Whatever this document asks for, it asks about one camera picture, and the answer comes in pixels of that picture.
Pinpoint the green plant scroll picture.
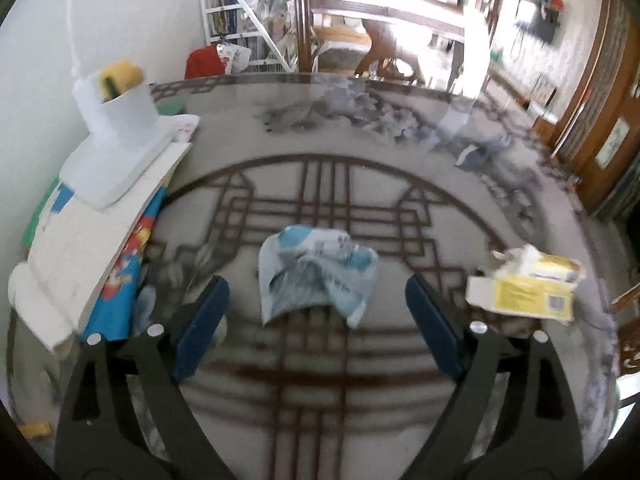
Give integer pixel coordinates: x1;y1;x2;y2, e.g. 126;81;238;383
594;117;631;169

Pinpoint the wooden dining chair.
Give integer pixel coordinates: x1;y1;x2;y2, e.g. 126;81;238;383
292;0;469;87

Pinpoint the blue white wrapper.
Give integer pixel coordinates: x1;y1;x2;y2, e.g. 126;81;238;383
257;224;380;330

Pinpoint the white bookshelf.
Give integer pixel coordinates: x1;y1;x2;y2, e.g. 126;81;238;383
199;0;297;74

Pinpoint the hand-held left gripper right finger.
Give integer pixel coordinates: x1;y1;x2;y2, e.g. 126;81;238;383
405;274;585;480

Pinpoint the yellow white carton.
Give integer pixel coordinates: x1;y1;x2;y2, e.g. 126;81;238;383
464;244;589;325

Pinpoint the carved wooden chair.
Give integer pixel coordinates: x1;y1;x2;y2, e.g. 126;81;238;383
611;284;640;377

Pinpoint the wall mounted television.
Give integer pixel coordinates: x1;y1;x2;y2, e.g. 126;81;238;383
514;0;559;45

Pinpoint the wooden television cabinet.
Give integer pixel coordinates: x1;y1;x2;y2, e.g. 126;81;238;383
487;67;562;137

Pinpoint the small yellow block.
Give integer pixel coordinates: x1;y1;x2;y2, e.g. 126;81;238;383
17;422;54;439

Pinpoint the stack of books and papers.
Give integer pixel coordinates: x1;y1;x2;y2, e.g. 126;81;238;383
7;142;194;357

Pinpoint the white plastic bag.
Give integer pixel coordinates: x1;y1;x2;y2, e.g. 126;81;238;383
217;43;254;75

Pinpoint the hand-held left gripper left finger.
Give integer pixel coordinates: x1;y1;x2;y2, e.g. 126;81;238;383
54;276;237;480

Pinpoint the red bag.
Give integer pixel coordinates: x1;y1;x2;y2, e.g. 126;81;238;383
184;45;227;80

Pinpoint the green sheet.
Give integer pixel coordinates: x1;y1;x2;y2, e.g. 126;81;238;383
22;177;62;247

